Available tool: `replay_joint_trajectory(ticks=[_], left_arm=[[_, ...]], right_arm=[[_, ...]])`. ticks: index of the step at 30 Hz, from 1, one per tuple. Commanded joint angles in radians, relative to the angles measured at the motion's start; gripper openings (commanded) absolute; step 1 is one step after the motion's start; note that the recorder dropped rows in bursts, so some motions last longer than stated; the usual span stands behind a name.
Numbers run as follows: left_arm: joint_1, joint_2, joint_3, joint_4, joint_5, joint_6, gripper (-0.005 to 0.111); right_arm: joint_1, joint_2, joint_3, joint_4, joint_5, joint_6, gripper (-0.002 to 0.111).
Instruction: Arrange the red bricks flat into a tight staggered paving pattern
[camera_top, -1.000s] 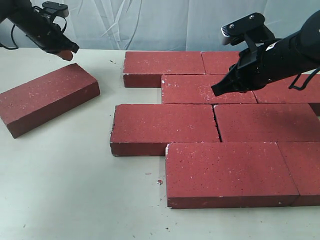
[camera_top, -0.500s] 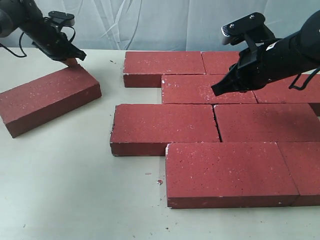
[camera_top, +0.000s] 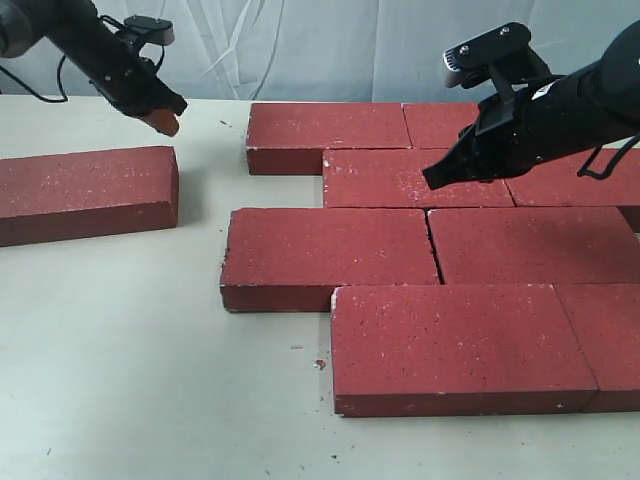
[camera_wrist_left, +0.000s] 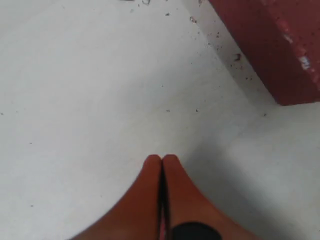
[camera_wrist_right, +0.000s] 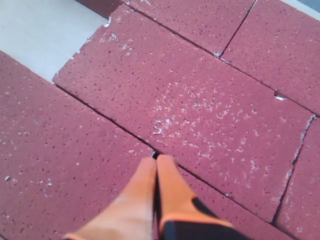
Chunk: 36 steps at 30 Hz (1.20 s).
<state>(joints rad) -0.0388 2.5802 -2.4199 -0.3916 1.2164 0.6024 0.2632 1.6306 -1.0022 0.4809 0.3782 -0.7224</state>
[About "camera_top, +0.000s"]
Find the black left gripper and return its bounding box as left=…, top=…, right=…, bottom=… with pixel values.
left=74, top=24, right=188, bottom=137

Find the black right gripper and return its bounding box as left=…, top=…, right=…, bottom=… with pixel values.
left=422, top=62, right=639, bottom=190

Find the red brick diagonal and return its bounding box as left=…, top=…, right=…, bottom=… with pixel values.
left=219, top=208, right=439, bottom=313

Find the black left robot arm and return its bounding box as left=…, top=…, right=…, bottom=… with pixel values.
left=1, top=1, right=187, bottom=137

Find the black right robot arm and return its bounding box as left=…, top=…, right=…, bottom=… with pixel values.
left=422, top=22, right=639, bottom=190

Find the red brick front large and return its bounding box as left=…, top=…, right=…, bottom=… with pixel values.
left=331, top=284, right=598, bottom=418

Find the white backdrop cloth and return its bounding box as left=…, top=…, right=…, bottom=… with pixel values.
left=1, top=1, right=639, bottom=104

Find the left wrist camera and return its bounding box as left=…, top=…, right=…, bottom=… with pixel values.
left=116, top=15, right=175, bottom=54

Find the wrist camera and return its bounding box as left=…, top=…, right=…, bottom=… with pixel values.
left=116, top=15, right=175, bottom=54
left=442, top=22, right=551, bottom=89

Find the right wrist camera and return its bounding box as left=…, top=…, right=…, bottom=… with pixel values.
left=442, top=22, right=551, bottom=89

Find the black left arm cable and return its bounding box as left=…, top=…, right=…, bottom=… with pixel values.
left=0, top=54, right=71, bottom=105

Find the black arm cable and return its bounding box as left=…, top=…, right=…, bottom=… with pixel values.
left=577, top=132, right=640, bottom=180
left=0, top=54, right=71, bottom=105

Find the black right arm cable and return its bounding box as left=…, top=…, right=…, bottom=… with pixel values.
left=577, top=132, right=640, bottom=180

